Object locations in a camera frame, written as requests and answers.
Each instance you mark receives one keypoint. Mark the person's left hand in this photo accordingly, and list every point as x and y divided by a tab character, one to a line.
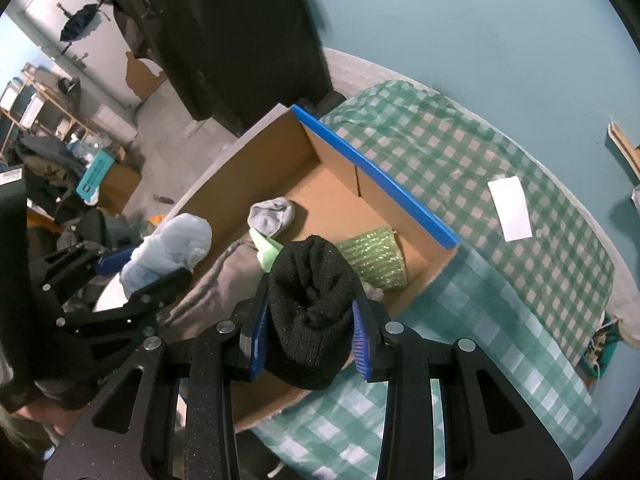
40	417

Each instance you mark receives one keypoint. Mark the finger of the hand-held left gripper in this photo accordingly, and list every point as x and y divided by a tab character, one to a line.
100	262
155	287

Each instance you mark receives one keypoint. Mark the white grey sock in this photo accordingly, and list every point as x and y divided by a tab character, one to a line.
270	216

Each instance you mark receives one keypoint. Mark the brown cardboard box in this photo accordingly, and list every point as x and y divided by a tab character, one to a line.
120	187

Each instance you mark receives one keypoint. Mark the grey cloth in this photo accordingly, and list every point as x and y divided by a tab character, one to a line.
220	285

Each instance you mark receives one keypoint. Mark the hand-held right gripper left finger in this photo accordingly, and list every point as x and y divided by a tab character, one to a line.
256	345

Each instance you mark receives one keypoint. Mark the wooden strip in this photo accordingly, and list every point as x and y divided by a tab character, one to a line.
625	147

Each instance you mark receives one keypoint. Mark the pale patterned cloth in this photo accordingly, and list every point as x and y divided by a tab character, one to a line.
170	247

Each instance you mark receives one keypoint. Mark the green glitter scrubber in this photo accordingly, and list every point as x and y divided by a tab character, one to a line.
372	257

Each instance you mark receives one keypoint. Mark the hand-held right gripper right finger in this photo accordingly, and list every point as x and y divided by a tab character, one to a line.
361	355

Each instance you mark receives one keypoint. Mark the light green cloth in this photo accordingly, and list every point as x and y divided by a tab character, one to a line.
267	252

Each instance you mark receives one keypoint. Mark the black umbrella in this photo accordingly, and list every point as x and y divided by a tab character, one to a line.
80	22

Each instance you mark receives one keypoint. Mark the blue-edged cardboard box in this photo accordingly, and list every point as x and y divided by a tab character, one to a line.
325	195

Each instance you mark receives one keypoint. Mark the teal box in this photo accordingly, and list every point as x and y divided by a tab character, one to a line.
95	175

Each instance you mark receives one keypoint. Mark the pile of dark clothes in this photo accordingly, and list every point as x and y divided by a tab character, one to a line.
47	170

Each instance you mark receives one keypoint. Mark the person's trouser leg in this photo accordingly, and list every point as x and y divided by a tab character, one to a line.
17	450

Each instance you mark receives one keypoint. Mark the white paper sheet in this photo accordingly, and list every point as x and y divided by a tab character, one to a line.
510	207

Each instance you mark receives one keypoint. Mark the green checkered tablecloth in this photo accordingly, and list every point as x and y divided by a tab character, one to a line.
475	285

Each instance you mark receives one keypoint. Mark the wooden shelf rack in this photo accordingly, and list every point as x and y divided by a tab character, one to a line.
45	110

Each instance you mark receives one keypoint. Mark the dark cabinet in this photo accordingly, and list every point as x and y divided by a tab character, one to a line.
225	35

